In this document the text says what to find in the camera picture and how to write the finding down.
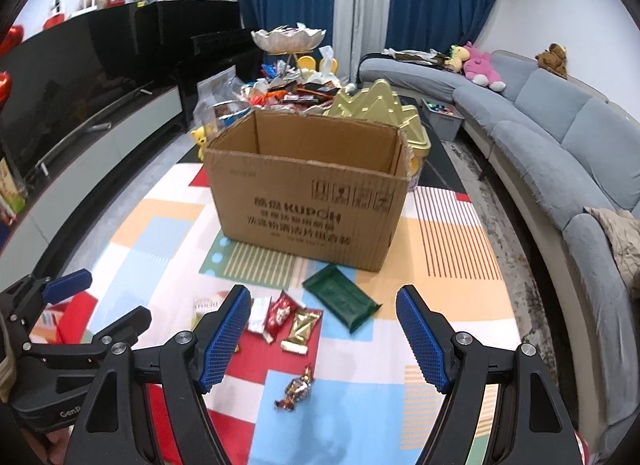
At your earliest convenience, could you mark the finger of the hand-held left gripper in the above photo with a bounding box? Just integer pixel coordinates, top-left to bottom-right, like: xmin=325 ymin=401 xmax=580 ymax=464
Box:
xmin=22 ymin=306 xmax=152 ymax=359
xmin=0 ymin=269 xmax=93 ymax=318

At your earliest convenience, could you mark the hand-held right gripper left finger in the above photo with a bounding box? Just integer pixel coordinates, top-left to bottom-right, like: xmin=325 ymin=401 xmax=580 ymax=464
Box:
xmin=62 ymin=285 xmax=252 ymax=465

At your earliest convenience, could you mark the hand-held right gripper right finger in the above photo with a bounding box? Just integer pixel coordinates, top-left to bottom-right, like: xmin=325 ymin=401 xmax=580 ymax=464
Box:
xmin=396 ymin=284 xmax=583 ymax=465

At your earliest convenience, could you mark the yellow white biscuit packet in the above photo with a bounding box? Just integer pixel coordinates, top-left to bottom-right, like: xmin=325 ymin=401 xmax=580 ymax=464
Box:
xmin=192 ymin=296 xmax=223 ymax=331

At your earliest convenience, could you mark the red snack packet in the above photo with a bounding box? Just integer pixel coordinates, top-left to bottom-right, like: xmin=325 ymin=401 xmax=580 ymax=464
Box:
xmin=262 ymin=291 xmax=307 ymax=344

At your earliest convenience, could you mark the brown cardboard box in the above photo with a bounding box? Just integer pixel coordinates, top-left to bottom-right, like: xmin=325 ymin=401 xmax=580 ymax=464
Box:
xmin=202 ymin=109 xmax=412 ymax=273

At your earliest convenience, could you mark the pile of mixed snacks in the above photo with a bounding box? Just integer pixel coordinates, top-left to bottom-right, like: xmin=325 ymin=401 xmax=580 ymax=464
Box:
xmin=215 ymin=57 xmax=351 ymax=118

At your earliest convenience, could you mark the white snack packet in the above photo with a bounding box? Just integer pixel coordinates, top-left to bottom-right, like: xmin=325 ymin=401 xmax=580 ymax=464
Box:
xmin=245 ymin=296 xmax=272 ymax=335

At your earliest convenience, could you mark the gold snack packet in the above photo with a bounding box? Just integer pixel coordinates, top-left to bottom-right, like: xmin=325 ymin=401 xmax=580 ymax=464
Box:
xmin=280 ymin=306 xmax=323 ymax=356

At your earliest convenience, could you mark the foil wrapped candy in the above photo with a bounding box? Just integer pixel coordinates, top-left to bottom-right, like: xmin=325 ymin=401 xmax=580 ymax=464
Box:
xmin=274 ymin=364 xmax=315 ymax=412

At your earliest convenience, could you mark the dark green snack packet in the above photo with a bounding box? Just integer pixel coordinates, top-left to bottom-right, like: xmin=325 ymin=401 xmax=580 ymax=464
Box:
xmin=302 ymin=264 xmax=383 ymax=335

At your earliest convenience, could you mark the colourful patterned play mat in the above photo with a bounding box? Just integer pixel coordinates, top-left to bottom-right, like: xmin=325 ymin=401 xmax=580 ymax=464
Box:
xmin=55 ymin=162 xmax=523 ymax=465

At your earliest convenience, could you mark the green printed box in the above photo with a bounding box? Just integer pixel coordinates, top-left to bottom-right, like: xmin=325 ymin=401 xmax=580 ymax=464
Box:
xmin=0 ymin=157 xmax=27 ymax=220

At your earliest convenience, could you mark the grey television cabinet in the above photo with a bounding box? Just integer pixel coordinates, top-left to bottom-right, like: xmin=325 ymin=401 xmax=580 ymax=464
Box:
xmin=0 ymin=85 xmax=183 ymax=296

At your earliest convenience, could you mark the large black television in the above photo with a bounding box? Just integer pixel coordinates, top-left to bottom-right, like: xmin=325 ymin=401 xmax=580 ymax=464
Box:
xmin=0 ymin=15 xmax=161 ymax=186

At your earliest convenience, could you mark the small yellow toy figure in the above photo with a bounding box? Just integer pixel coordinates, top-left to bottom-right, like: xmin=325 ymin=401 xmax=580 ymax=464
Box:
xmin=190 ymin=126 xmax=221 ymax=162

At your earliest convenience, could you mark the grey storage bin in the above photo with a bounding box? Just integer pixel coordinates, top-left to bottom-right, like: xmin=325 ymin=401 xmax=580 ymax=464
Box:
xmin=421 ymin=97 xmax=466 ymax=142

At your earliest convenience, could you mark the beige quilted cushion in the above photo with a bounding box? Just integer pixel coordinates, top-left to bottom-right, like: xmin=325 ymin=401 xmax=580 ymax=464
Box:
xmin=584 ymin=206 xmax=640 ymax=296

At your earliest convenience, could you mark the grey curved sofa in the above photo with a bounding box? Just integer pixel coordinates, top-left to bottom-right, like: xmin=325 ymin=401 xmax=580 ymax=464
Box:
xmin=359 ymin=50 xmax=640 ymax=456

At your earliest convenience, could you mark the gold plastic tray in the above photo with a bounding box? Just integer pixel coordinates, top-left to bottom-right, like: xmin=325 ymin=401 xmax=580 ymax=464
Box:
xmin=322 ymin=79 xmax=432 ymax=156

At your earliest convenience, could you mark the clear plastic bag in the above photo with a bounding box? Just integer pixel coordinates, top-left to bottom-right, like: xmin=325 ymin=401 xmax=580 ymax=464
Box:
xmin=192 ymin=65 xmax=251 ymax=130

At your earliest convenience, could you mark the white red toy figure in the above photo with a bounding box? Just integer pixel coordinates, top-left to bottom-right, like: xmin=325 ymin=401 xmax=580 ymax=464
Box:
xmin=42 ymin=0 xmax=68 ymax=30

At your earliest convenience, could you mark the pink plush toy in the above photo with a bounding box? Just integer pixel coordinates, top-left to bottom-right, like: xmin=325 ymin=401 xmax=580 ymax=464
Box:
xmin=462 ymin=41 xmax=506 ymax=92

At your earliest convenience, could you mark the pile of clothes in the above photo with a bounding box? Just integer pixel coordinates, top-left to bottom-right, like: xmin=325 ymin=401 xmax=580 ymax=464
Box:
xmin=382 ymin=47 xmax=451 ymax=66

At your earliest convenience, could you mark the yellow plush toy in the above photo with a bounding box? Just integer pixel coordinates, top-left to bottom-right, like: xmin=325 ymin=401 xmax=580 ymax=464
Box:
xmin=445 ymin=45 xmax=468 ymax=73

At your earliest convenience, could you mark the black upright piano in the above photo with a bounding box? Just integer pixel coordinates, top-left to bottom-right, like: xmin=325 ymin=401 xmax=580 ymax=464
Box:
xmin=135 ymin=0 xmax=268 ymax=128

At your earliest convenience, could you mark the white petal fruit bowl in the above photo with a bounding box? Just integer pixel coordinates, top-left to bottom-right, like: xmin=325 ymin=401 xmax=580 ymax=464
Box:
xmin=250 ymin=25 xmax=327 ymax=54

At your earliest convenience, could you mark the brown teddy bear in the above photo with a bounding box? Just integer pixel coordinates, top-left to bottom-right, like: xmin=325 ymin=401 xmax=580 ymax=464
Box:
xmin=535 ymin=43 xmax=570 ymax=80

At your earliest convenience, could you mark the white sheer curtain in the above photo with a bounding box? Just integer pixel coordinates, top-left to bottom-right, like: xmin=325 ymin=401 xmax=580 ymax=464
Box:
xmin=336 ymin=0 xmax=398 ymax=86

